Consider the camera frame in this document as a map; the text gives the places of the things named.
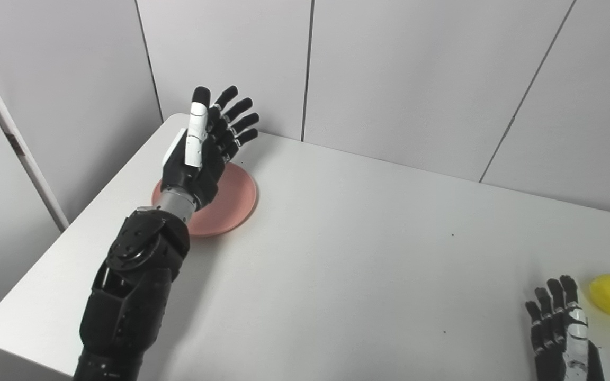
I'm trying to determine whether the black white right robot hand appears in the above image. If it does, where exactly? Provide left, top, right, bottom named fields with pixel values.
left=525, top=275, right=605, bottom=381

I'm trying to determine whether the white partition frame post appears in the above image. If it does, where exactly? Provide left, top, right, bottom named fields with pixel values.
left=0, top=34, right=70, bottom=232

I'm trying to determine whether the pink round plate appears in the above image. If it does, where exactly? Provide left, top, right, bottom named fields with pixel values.
left=151, top=162, right=258, bottom=237

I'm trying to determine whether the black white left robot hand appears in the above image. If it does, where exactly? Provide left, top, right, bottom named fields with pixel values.
left=160, top=86, right=259, bottom=211

